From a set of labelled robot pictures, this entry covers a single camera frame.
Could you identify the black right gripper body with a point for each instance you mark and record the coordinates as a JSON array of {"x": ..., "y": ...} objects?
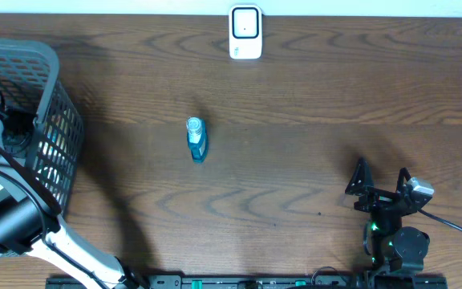
[{"x": 377, "y": 201}]

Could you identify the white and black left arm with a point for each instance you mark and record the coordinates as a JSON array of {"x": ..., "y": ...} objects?
[{"x": 31, "y": 217}]

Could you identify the dark grey plastic basket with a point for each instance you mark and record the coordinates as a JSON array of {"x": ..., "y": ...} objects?
[{"x": 34, "y": 67}]

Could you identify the colourful packets in basket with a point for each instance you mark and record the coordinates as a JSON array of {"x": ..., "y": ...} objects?
[{"x": 50, "y": 162}]

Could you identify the white barcode scanner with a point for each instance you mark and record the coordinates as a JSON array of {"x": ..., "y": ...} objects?
[{"x": 245, "y": 32}]

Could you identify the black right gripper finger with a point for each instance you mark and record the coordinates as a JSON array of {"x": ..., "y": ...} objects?
[
  {"x": 403, "y": 177},
  {"x": 361, "y": 182}
]

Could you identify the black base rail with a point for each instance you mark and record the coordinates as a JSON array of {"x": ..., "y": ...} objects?
[{"x": 319, "y": 281}]

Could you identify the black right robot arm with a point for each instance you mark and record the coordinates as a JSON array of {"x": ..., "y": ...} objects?
[{"x": 398, "y": 251}]

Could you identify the teal bottle with clear cap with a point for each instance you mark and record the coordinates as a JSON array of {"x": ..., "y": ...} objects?
[{"x": 197, "y": 139}]

